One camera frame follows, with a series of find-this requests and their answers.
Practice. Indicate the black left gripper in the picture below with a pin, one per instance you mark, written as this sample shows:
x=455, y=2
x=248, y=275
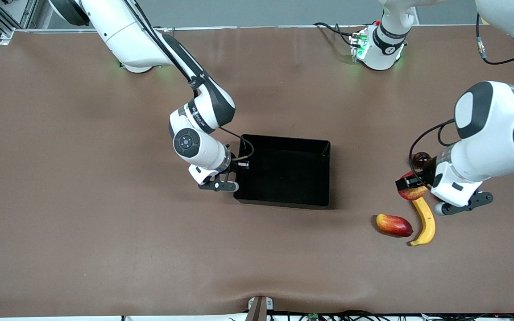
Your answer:
x=427, y=174

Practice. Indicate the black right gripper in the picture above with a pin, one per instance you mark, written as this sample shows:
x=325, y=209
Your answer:
x=234, y=164

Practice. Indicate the red yellow apple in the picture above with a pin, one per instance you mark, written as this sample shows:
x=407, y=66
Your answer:
x=413, y=194

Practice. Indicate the black plastic box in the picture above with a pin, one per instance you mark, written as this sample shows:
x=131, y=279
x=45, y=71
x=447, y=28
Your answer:
x=283, y=174

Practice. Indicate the yellow banana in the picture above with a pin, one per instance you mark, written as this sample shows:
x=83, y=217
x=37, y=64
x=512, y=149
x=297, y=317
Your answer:
x=426, y=223

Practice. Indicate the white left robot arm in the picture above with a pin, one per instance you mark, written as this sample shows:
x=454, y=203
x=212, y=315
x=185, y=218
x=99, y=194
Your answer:
x=493, y=120

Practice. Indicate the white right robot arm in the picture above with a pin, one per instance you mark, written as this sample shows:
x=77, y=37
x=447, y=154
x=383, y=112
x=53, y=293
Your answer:
x=127, y=35

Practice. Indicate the dark purple plum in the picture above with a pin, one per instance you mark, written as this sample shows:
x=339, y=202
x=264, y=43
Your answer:
x=420, y=158

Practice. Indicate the red yellow mango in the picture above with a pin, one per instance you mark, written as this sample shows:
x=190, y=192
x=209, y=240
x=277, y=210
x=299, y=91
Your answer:
x=393, y=225

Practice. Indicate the small green circuit board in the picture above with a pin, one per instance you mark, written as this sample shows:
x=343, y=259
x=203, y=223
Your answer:
x=313, y=317

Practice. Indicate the metal table edge rail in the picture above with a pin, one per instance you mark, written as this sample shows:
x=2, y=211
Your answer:
x=261, y=27

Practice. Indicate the grey table clamp mount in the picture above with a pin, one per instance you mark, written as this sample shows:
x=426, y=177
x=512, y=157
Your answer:
x=259, y=310

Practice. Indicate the aluminium frame profile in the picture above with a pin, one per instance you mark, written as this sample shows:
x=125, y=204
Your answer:
x=16, y=13

